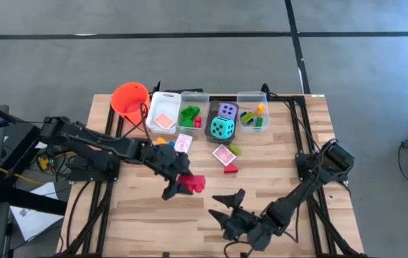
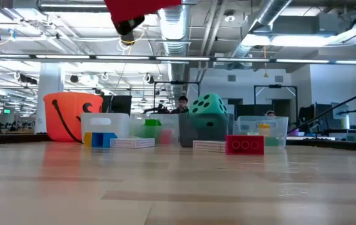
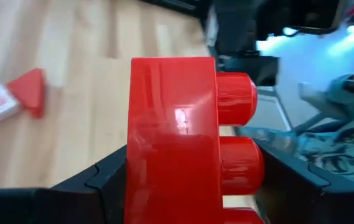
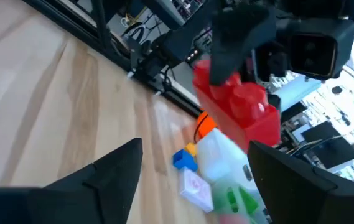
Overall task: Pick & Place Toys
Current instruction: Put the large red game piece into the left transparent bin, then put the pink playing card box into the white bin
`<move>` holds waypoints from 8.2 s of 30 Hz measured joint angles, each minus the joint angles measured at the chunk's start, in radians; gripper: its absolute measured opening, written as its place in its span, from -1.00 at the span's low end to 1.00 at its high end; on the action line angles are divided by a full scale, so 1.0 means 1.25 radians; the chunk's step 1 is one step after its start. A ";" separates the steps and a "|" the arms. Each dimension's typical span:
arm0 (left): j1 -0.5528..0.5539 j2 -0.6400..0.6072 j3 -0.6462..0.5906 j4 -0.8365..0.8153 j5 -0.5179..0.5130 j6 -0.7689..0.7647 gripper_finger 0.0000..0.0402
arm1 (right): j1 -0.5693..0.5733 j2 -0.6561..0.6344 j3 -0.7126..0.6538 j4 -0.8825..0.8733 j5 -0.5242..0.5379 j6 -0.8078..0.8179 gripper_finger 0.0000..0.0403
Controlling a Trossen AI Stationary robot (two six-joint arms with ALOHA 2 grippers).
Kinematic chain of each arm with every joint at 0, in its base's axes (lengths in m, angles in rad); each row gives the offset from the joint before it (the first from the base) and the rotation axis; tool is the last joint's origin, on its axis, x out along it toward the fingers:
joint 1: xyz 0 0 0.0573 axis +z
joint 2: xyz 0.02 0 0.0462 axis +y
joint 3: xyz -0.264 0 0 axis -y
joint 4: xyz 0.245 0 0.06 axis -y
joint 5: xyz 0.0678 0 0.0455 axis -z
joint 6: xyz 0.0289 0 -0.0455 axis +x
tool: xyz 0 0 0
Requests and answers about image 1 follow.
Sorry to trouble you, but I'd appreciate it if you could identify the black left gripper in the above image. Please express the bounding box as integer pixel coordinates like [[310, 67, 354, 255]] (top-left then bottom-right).
[[146, 145, 193, 201]]

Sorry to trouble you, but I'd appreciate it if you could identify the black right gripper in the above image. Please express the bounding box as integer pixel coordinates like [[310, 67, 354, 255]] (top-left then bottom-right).
[[208, 188, 265, 240]]

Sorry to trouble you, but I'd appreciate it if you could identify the large red brick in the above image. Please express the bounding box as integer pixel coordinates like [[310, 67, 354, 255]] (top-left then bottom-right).
[[176, 173, 207, 194]]

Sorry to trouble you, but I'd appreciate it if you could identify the card deck pink face print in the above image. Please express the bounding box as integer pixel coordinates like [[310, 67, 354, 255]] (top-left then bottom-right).
[[174, 133, 194, 154]]

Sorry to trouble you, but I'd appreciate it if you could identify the card deck red patterned back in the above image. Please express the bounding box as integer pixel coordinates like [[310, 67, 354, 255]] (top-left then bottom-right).
[[212, 143, 237, 167]]

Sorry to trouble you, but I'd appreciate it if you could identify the card deck orange face print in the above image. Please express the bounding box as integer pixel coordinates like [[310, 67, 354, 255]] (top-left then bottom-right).
[[153, 113, 176, 130]]

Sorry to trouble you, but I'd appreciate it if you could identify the teal foam die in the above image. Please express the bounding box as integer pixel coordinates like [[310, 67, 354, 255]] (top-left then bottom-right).
[[209, 115, 236, 140]]

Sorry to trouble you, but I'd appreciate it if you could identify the long green brick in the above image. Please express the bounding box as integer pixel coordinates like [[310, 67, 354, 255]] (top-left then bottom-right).
[[180, 105, 196, 120]]

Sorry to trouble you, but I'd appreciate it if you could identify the dark grey plastic bin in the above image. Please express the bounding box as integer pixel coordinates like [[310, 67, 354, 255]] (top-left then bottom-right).
[[204, 100, 240, 145]]

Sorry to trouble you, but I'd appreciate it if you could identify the purple foam die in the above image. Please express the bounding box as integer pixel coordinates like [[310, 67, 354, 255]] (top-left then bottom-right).
[[217, 102, 239, 121]]

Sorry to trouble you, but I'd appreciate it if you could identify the blue brick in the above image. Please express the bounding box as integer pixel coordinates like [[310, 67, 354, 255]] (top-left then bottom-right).
[[239, 111, 255, 126]]

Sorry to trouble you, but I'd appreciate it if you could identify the lime green brick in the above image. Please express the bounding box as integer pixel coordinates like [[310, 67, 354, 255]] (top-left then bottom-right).
[[242, 110, 257, 125]]

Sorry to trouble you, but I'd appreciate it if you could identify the white plastic bin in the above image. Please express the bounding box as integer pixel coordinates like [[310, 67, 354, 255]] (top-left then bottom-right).
[[145, 91, 182, 135]]

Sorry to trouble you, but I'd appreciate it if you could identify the clear plastic bin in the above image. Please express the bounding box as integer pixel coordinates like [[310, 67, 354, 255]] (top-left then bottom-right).
[[236, 90, 271, 135], [176, 90, 211, 133]]

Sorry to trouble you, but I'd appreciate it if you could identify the orange smiley face bucket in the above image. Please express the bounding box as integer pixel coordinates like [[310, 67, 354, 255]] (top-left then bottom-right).
[[110, 82, 151, 126]]

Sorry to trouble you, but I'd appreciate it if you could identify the black stand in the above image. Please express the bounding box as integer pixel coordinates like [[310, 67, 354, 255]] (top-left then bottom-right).
[[0, 121, 69, 216]]

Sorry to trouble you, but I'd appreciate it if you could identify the white paper sheet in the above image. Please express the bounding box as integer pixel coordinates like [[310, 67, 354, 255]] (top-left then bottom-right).
[[9, 181, 65, 242]]

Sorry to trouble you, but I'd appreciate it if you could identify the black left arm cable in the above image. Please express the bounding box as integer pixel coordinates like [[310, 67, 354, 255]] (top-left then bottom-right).
[[120, 102, 151, 141]]

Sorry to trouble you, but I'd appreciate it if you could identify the yellow cable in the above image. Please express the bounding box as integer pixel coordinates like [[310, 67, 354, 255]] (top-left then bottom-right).
[[0, 167, 45, 186]]

